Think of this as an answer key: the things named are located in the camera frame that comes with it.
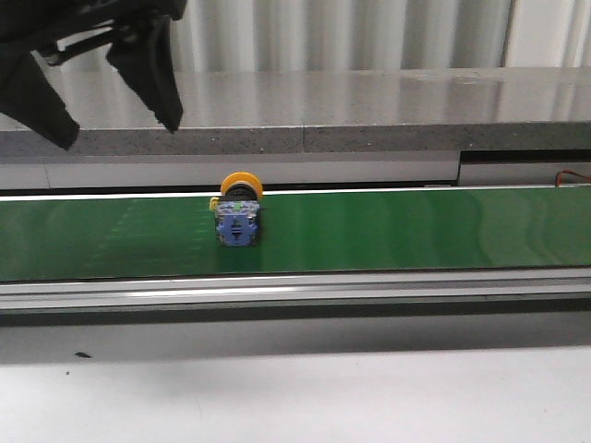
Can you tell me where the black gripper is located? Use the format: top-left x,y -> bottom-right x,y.
1,1 -> 187,150

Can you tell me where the yellow push button switch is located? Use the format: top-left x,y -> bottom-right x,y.
209,172 -> 263,247

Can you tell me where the white panel under counter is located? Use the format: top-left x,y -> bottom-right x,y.
1,150 -> 460,190

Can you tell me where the white curtain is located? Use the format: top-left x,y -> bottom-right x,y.
31,0 -> 591,74

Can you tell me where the green conveyor belt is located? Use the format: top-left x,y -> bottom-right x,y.
1,186 -> 590,282

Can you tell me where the red wire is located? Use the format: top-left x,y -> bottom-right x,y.
555,170 -> 591,188

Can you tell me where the aluminium conveyor front rail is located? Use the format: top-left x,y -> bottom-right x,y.
1,268 -> 590,311

